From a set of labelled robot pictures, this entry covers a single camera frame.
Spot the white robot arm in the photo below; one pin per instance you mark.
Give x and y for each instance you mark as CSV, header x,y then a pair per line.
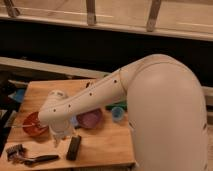
x,y
166,110

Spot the purple bowl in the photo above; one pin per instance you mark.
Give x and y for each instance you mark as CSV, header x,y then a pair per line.
x,y
90,120

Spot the blue object at left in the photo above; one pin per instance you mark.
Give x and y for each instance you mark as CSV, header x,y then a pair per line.
x,y
18,95

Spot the orange bowl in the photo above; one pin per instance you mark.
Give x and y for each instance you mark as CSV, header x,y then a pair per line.
x,y
33,131

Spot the green plastic tray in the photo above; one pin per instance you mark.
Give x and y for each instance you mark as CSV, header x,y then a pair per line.
x,y
121,104

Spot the small blue cup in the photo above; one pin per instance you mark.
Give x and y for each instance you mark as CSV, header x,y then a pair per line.
x,y
117,114

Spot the spoon in orange bowl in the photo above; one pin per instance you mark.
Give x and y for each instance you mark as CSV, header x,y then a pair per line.
x,y
27,125

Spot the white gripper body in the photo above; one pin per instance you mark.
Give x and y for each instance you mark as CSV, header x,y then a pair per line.
x,y
60,129

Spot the wooden board table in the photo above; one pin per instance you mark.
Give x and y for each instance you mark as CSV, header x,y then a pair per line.
x,y
109,144

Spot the black handled brush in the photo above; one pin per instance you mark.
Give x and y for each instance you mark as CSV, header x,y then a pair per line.
x,y
17,155

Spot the blue sponge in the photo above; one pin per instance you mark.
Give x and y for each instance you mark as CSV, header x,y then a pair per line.
x,y
74,122

